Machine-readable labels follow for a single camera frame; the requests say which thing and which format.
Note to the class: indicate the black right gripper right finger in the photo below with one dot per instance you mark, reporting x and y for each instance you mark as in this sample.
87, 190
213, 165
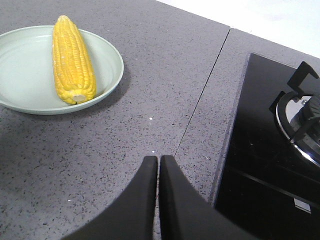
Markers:
184, 214

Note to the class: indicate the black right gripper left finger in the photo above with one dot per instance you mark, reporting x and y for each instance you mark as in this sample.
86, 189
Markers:
131, 215

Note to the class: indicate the black gas stove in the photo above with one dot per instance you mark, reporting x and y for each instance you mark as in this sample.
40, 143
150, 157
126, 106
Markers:
270, 184

